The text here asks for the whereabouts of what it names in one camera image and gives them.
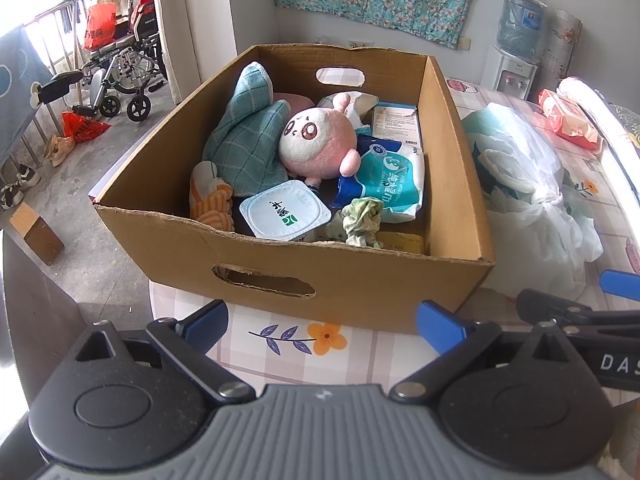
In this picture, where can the dark cloth with circles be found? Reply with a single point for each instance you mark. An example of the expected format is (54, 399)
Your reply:
(20, 85)

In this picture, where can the white plastic bag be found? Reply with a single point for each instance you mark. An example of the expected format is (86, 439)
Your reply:
(525, 160)

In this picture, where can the teal checked towel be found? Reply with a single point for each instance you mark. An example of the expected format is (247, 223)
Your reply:
(240, 140)

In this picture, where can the orange wet wipes pack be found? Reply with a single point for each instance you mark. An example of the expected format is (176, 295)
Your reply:
(570, 120)

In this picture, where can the pink towel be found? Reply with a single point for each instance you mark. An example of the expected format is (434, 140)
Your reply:
(295, 102)

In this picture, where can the blue water bottle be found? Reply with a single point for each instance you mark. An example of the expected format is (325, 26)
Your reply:
(522, 25)

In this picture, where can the orange plastic bag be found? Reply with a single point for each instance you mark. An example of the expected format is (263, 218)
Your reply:
(82, 127)

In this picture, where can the rolled printed mat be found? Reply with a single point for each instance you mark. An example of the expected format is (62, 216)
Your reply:
(565, 45)

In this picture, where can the orange striped white towel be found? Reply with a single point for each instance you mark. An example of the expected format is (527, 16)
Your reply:
(210, 205)

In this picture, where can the wooden block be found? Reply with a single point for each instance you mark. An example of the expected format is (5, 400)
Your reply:
(40, 240)

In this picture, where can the green tie-dye scrunchie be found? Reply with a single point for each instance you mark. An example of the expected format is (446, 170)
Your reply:
(362, 215)

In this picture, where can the white blue carton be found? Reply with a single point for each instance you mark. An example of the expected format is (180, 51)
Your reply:
(395, 122)

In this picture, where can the red shopping bag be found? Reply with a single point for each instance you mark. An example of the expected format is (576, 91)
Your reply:
(100, 25)

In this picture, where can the black white sneaker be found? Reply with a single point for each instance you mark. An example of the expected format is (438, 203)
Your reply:
(30, 175)
(11, 196)

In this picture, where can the white yogurt cup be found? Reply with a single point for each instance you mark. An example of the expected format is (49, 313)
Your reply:
(285, 210)

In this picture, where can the plaid printed bed mat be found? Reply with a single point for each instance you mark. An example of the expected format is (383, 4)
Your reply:
(350, 360)

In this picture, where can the pink plush toy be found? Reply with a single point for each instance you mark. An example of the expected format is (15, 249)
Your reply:
(320, 150)

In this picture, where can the beige wall socket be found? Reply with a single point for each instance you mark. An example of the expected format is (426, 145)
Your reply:
(465, 43)

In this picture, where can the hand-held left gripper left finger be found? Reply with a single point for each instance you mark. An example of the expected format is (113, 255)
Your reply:
(210, 317)

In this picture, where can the white padded roll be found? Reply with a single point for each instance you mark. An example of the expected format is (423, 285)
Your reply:
(600, 105)

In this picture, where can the white plastic wrapper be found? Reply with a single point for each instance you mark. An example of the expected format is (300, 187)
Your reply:
(357, 102)

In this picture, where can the wheelchair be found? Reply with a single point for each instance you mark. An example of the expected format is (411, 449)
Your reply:
(125, 60)

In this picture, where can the white water dispenser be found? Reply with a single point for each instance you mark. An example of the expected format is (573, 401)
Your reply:
(510, 75)

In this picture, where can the cardboard box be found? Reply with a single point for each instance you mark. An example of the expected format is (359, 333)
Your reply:
(350, 290)

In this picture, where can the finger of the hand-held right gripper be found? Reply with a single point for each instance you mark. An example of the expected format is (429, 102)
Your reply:
(550, 305)
(620, 282)

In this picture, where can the blue white wipes packet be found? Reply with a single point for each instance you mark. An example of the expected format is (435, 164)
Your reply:
(390, 180)

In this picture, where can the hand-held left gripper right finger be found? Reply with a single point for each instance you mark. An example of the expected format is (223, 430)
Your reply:
(440, 322)

